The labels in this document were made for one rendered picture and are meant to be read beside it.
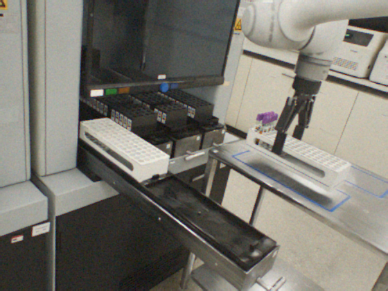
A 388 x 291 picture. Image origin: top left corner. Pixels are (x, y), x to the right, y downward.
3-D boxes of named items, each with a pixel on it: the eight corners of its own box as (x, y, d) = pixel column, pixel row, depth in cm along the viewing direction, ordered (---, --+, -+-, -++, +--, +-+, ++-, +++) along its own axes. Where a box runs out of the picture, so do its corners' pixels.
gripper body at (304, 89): (314, 82, 88) (303, 115, 91) (327, 81, 94) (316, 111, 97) (289, 74, 92) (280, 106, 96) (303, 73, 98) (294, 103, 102)
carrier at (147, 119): (152, 127, 117) (154, 111, 115) (156, 129, 116) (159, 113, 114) (125, 133, 109) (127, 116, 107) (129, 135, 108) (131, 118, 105)
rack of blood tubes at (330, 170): (242, 146, 107) (247, 129, 104) (260, 141, 114) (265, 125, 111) (330, 192, 89) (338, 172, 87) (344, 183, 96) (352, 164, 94)
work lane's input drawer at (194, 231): (66, 156, 105) (66, 130, 102) (103, 147, 115) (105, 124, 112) (255, 315, 64) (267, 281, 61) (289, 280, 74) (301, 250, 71)
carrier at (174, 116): (182, 121, 128) (185, 107, 126) (186, 123, 127) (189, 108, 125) (160, 125, 120) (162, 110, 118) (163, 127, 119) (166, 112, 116)
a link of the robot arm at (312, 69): (337, 61, 91) (330, 82, 93) (307, 53, 96) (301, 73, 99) (323, 62, 85) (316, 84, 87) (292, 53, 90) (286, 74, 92)
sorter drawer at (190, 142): (73, 96, 156) (73, 77, 152) (98, 94, 166) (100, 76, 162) (181, 164, 115) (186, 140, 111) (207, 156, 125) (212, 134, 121)
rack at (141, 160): (77, 140, 102) (79, 121, 99) (106, 135, 109) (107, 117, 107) (138, 186, 85) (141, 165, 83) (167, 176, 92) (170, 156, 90)
